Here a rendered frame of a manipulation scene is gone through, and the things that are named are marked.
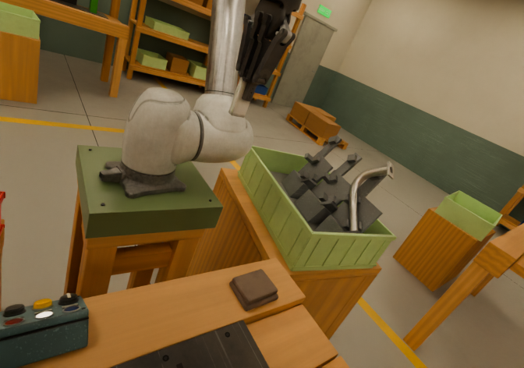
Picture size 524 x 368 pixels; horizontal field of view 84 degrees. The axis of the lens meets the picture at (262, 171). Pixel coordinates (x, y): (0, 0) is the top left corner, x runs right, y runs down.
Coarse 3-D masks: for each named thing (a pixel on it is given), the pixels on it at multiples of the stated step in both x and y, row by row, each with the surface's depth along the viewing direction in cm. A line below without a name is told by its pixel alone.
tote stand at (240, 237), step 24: (216, 192) 147; (240, 192) 132; (240, 216) 122; (216, 240) 140; (240, 240) 120; (264, 240) 108; (192, 264) 164; (216, 264) 137; (240, 264) 117; (312, 288) 107; (336, 288) 115; (360, 288) 123; (312, 312) 118; (336, 312) 126
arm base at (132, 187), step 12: (108, 168) 86; (120, 168) 82; (108, 180) 80; (120, 180) 82; (132, 180) 81; (144, 180) 81; (156, 180) 83; (168, 180) 86; (132, 192) 79; (144, 192) 81; (156, 192) 84; (168, 192) 87
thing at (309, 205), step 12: (348, 156) 128; (348, 168) 127; (312, 192) 128; (324, 192) 128; (336, 192) 124; (348, 192) 121; (300, 204) 125; (312, 204) 121; (336, 204) 121; (312, 216) 118; (324, 216) 120
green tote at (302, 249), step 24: (240, 168) 143; (264, 168) 122; (288, 168) 154; (264, 192) 120; (264, 216) 117; (288, 216) 103; (288, 240) 102; (312, 240) 93; (336, 240) 98; (360, 240) 104; (384, 240) 110; (288, 264) 100; (312, 264) 101; (336, 264) 107; (360, 264) 113
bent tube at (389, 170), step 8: (376, 168) 109; (384, 168) 107; (392, 168) 107; (360, 176) 112; (368, 176) 111; (392, 176) 106; (352, 184) 113; (360, 184) 113; (352, 192) 112; (352, 200) 110; (352, 208) 109; (352, 216) 107; (352, 224) 106
